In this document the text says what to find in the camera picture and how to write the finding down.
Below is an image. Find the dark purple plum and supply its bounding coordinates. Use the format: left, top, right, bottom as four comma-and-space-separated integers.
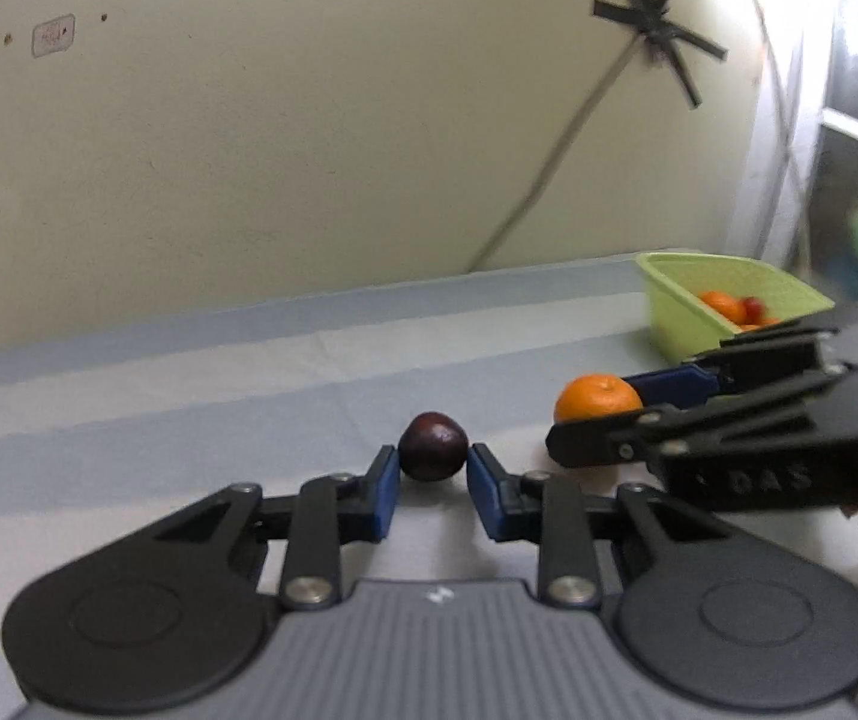
397, 412, 470, 481

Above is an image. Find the white window frame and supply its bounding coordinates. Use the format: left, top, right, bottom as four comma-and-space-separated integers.
725, 0, 858, 293

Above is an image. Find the white cable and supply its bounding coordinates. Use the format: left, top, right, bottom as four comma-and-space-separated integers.
729, 0, 812, 271

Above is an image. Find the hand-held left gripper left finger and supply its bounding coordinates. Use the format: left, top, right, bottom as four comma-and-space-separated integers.
154, 444, 401, 610

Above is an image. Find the white wall sticker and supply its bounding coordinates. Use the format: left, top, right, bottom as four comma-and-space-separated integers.
31, 14, 76, 58

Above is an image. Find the blue striped bedsheet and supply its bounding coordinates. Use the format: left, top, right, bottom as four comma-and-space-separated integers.
0, 247, 858, 720

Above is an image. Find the grey cable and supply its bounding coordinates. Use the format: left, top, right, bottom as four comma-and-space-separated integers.
465, 37, 644, 272

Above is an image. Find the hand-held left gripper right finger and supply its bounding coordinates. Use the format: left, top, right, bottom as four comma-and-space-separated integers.
466, 442, 734, 607

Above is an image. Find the black tape cross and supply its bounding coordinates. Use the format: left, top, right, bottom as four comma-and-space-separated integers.
592, 0, 728, 109

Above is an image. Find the light green plastic basket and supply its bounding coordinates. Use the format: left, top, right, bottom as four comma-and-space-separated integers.
635, 252, 836, 365

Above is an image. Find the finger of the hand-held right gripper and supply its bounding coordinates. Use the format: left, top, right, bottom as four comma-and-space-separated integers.
546, 370, 851, 469
622, 325, 844, 409

